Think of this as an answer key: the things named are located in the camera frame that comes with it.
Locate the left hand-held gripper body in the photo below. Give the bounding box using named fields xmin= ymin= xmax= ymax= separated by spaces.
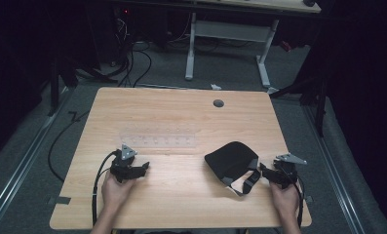
xmin=109 ymin=143 xmax=141 ymax=183

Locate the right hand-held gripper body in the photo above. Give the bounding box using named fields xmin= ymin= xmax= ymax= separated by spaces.
xmin=270 ymin=152 xmax=308 ymax=190

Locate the black cloth pouch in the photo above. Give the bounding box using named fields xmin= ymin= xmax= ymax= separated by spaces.
xmin=204 ymin=140 xmax=262 ymax=197

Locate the person's left hand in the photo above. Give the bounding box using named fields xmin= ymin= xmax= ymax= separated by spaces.
xmin=100 ymin=171 xmax=137 ymax=213

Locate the person's right hand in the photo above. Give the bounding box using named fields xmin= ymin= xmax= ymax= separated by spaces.
xmin=268 ymin=180 xmax=301 ymax=217

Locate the clear plastic strip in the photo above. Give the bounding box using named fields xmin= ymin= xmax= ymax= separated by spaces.
xmin=119 ymin=129 xmax=197 ymax=149

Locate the black metal stand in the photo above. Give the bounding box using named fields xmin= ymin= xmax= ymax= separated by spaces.
xmin=269 ymin=55 xmax=329 ymax=138
xmin=47 ymin=57 xmax=79 ymax=117

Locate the white-framed desk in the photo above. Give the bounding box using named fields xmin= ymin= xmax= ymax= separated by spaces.
xmin=116 ymin=0 xmax=322 ymax=90

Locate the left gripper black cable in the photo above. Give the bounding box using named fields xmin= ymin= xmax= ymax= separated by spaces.
xmin=91 ymin=149 xmax=121 ymax=227

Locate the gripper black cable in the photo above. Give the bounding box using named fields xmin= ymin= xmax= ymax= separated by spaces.
xmin=91 ymin=149 xmax=121 ymax=227
xmin=290 ymin=174 xmax=306 ymax=228

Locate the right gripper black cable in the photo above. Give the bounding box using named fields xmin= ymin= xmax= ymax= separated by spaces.
xmin=290 ymin=174 xmax=306 ymax=228

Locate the metal floor rail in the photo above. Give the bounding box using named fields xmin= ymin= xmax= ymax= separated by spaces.
xmin=301 ymin=102 xmax=367 ymax=234
xmin=0 ymin=87 xmax=72 ymax=228

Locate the black cable on floor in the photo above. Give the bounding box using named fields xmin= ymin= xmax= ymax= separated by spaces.
xmin=47 ymin=110 xmax=90 ymax=183

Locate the bundle of black cables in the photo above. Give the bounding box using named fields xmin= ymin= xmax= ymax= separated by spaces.
xmin=80 ymin=16 xmax=153 ymax=89

